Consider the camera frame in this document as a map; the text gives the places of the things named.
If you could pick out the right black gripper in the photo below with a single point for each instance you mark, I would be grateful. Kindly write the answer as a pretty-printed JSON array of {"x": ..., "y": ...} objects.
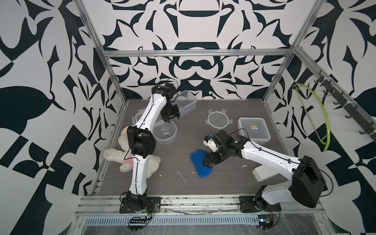
[{"x": 215, "y": 160}]

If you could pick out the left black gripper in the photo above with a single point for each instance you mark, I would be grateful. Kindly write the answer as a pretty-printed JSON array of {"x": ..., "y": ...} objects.
[{"x": 175, "y": 115}]

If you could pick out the blue microfiber cloth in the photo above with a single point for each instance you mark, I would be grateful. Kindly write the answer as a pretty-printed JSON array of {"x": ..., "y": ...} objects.
[{"x": 197, "y": 159}]

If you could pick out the tall rectangular clear lunch box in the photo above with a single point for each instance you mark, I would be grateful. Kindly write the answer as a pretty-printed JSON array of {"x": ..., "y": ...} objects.
[{"x": 186, "y": 102}]

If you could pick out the round clear lunch box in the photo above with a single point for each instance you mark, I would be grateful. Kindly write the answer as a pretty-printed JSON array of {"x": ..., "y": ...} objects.
[{"x": 165, "y": 133}]

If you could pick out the clear rectangular lunch box lid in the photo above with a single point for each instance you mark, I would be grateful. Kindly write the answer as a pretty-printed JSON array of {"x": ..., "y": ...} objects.
[{"x": 137, "y": 116}]

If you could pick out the round clear lunch box lid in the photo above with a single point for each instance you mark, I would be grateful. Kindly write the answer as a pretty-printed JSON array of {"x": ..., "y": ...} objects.
[{"x": 218, "y": 119}]

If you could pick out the square clear lunch box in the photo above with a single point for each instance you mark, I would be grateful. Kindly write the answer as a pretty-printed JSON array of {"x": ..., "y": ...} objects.
[{"x": 255, "y": 129}]

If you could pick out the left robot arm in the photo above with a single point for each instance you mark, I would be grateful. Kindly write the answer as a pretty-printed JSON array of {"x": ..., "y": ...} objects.
[{"x": 142, "y": 142}]

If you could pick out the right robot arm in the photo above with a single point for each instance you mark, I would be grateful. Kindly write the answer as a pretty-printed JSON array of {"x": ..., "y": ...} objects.
[{"x": 305, "y": 181}]

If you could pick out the white flat box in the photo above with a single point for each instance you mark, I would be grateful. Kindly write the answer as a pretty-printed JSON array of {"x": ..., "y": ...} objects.
[{"x": 262, "y": 173}]

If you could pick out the white plush toy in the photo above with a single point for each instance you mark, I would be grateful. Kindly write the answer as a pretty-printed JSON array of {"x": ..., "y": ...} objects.
[{"x": 125, "y": 158}]

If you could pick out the green bow saw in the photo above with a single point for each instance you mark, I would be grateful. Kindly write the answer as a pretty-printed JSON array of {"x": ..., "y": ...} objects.
[{"x": 304, "y": 91}]

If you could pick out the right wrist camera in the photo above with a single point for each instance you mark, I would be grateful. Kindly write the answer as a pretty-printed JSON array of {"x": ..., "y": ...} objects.
[{"x": 210, "y": 143}]

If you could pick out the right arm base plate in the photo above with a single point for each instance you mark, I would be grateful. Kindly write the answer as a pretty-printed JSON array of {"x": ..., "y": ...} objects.
[{"x": 251, "y": 204}]

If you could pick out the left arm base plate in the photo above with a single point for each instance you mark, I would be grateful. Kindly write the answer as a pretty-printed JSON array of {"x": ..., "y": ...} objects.
[{"x": 134, "y": 205}]

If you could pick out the black wall hook rack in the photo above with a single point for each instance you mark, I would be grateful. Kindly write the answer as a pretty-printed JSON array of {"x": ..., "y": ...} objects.
[{"x": 353, "y": 108}]

